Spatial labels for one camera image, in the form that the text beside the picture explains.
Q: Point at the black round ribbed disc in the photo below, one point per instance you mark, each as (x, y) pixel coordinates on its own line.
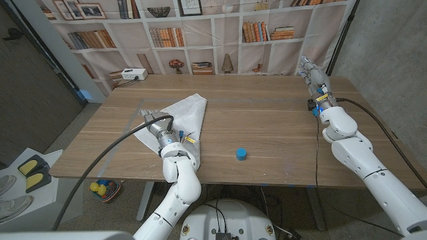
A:
(160, 189)

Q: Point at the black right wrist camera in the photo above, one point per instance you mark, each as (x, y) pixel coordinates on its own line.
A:
(311, 105)

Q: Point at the grey torso connector box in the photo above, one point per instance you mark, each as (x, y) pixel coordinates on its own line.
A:
(223, 236)

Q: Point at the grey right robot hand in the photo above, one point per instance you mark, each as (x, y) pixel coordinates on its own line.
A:
(317, 80)

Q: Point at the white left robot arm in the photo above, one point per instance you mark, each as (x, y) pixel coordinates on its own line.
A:
(181, 186)

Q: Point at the white cloth napkin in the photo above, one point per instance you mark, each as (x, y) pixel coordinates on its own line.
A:
(190, 113)

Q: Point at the blue cylinder block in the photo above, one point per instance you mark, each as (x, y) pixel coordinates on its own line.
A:
(241, 154)

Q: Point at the black backdrop stand pole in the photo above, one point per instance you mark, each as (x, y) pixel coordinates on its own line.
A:
(343, 33)

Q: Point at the yellow black foot pedal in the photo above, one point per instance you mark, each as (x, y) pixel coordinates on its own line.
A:
(36, 180)
(28, 166)

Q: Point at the grey sneaker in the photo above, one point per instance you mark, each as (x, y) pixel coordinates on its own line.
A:
(6, 184)
(15, 206)

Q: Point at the white box device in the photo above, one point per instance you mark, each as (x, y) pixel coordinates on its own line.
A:
(134, 74)

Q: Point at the printed bookshelf backdrop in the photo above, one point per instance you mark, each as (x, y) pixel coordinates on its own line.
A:
(227, 43)

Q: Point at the white floor board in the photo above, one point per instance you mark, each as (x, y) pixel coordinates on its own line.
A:
(50, 160)

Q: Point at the grey table leg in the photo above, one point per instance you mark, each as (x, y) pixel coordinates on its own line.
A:
(145, 203)
(316, 208)

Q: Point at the colourful toy basket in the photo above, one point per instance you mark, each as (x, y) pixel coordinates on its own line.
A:
(105, 191)

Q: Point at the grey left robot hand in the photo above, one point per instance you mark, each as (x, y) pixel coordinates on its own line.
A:
(161, 128)

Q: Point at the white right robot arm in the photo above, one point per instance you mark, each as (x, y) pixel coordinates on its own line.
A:
(367, 160)

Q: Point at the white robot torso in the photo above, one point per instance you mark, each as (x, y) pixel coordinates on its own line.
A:
(230, 220)

